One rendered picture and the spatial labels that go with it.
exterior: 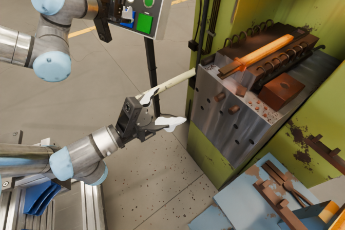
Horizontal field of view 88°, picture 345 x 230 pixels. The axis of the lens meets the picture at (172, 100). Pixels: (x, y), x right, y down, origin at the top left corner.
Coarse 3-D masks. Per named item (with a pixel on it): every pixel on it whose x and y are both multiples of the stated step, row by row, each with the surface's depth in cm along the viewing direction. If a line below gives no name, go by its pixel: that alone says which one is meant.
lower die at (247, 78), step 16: (256, 32) 83; (272, 32) 81; (288, 32) 80; (224, 48) 76; (240, 48) 74; (256, 48) 74; (288, 48) 74; (304, 48) 75; (224, 64) 74; (256, 64) 67; (240, 80) 70; (256, 80) 66
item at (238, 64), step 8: (280, 40) 74; (288, 40) 75; (264, 48) 71; (272, 48) 71; (248, 56) 68; (256, 56) 68; (232, 64) 64; (240, 64) 64; (224, 72) 62; (232, 72) 65
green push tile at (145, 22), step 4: (140, 16) 82; (144, 16) 81; (148, 16) 80; (140, 20) 83; (144, 20) 82; (148, 20) 81; (152, 20) 81; (140, 24) 83; (144, 24) 82; (148, 24) 81; (140, 28) 84; (144, 28) 83; (148, 28) 82; (144, 32) 84; (148, 32) 83
